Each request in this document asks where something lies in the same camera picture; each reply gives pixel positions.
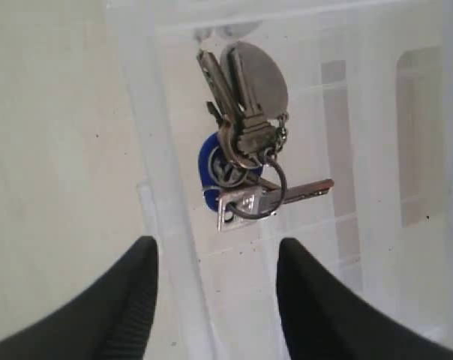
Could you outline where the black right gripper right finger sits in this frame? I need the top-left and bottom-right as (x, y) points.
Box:
(276, 238), (453, 359)

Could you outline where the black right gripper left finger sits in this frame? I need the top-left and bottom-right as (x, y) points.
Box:
(0, 236), (158, 359)

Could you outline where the key bunch with blue tag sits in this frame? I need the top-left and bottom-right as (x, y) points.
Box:
(196, 41), (335, 232)

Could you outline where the clear drawer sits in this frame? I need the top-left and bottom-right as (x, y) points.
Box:
(106, 1), (453, 359)

